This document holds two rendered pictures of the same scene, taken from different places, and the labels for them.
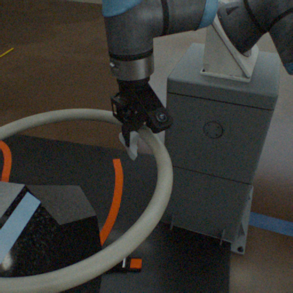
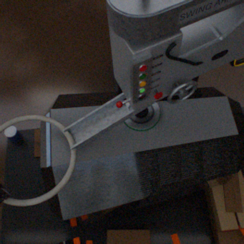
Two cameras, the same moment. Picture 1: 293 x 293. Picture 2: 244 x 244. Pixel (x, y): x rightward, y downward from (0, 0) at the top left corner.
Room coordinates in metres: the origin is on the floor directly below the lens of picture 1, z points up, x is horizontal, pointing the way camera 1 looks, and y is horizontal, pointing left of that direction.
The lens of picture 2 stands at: (1.11, 0.53, 2.40)
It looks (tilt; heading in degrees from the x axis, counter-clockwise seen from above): 65 degrees down; 165
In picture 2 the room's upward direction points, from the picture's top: 5 degrees counter-clockwise
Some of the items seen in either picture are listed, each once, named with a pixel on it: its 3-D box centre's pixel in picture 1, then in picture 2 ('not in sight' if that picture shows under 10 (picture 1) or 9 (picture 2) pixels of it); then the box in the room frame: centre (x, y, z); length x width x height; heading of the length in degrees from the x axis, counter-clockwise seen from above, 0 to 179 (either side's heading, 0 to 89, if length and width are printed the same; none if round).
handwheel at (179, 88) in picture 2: not in sight; (178, 86); (0.49, 0.97, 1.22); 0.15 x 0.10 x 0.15; 96
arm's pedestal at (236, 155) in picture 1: (214, 147); not in sight; (1.19, -0.33, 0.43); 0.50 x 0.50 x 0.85; 70
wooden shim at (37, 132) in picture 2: not in sight; (40, 142); (-0.04, 0.11, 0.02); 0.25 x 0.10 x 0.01; 168
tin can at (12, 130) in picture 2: not in sight; (13, 134); (-0.16, -0.08, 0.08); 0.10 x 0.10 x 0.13
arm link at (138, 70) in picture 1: (130, 64); not in sight; (0.61, 0.03, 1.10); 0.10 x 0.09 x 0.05; 127
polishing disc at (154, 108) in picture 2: not in sight; (140, 111); (0.38, 0.83, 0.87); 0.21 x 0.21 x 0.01
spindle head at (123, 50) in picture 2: not in sight; (159, 53); (0.38, 0.91, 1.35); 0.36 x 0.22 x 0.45; 96
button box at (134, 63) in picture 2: not in sight; (140, 80); (0.51, 0.78, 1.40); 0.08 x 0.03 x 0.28; 96
